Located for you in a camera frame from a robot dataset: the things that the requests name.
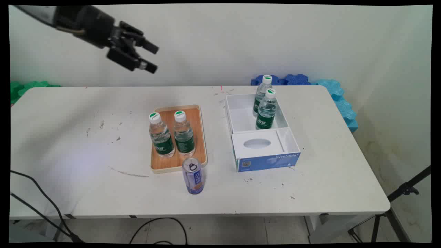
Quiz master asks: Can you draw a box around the black tripod stand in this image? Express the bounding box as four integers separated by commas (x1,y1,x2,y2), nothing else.
347,165,431,243

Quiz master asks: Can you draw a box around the dark blue foam mat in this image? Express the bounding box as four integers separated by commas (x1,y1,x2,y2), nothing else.
251,74,312,86

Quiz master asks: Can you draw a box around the blue drink can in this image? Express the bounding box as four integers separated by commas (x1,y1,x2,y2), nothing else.
182,157,205,195

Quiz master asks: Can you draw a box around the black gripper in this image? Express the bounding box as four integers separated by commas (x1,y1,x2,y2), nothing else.
56,5,160,74

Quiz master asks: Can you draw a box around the water bottle green label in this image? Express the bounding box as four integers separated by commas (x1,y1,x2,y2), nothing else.
255,88,277,130
173,110,196,157
253,74,273,117
148,112,175,159

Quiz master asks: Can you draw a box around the white table leg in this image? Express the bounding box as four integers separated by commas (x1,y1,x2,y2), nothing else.
305,214,377,244

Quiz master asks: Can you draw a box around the green foam mat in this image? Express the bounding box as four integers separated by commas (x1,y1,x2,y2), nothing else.
10,81,61,104

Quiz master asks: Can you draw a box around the white blue cardboard box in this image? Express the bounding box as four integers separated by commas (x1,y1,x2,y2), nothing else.
225,92,301,173

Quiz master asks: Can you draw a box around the wooden tray white rim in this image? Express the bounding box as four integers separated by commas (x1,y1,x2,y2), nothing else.
151,104,208,174

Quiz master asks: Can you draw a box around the light blue foam mat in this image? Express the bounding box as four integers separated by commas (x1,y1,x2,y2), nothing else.
311,79,359,133

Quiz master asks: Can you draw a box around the black looped floor cable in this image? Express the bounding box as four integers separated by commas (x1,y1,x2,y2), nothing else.
129,217,188,245

